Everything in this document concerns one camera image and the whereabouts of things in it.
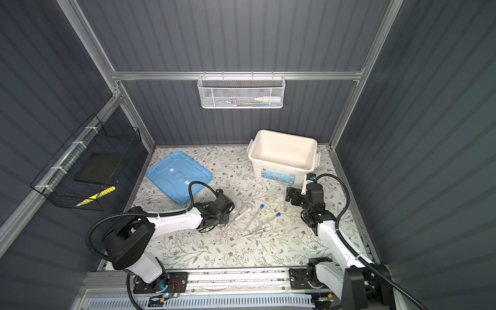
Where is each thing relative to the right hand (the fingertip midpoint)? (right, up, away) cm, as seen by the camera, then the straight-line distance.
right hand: (299, 190), depth 86 cm
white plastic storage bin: (-3, +16, +27) cm, 31 cm away
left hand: (-34, -12, +4) cm, 37 cm away
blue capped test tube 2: (-15, -15, +3) cm, 22 cm away
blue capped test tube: (-20, -13, +5) cm, 25 cm away
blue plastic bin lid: (-66, +5, +21) cm, 69 cm away
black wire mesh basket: (-85, +6, -25) cm, 88 cm away
